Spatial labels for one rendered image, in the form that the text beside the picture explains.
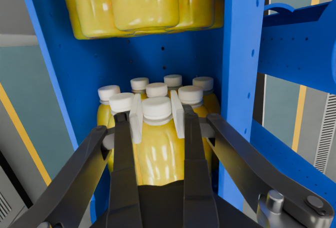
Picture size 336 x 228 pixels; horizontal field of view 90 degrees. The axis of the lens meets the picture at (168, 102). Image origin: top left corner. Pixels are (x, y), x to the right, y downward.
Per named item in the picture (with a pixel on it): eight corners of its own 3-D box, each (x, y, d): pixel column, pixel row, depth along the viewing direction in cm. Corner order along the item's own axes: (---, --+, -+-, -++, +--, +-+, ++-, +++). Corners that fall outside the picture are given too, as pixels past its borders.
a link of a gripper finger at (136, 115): (141, 143, 16) (133, 144, 16) (143, 113, 23) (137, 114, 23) (136, 115, 15) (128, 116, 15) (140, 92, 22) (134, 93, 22)
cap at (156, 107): (174, 116, 21) (173, 102, 20) (142, 120, 20) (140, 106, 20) (169, 105, 24) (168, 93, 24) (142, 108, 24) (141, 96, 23)
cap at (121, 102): (105, 107, 26) (103, 96, 26) (126, 99, 29) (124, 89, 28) (120, 113, 24) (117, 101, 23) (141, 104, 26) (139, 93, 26)
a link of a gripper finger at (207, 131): (187, 126, 14) (222, 122, 14) (179, 104, 19) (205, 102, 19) (188, 141, 15) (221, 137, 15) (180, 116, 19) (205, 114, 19)
